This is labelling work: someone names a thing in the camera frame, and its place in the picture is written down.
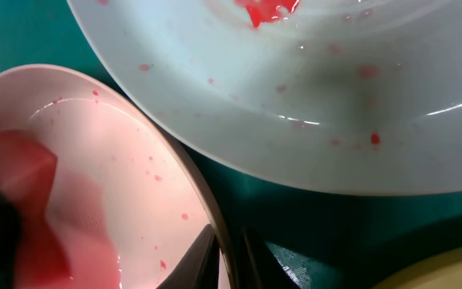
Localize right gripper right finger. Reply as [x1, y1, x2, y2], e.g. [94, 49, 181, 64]
[237, 229, 300, 289]

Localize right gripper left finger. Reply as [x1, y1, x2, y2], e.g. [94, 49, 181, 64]
[158, 225, 220, 289]

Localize white plate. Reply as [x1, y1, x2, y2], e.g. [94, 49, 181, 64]
[0, 64, 237, 288]

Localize dark green sponge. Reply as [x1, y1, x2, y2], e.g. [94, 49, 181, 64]
[0, 131, 71, 288]

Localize teal plastic tray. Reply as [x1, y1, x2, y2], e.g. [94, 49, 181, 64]
[0, 0, 462, 288]

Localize light blue plate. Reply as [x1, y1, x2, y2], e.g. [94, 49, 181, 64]
[69, 0, 462, 195]

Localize yellow green plate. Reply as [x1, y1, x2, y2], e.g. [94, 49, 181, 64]
[374, 247, 462, 289]

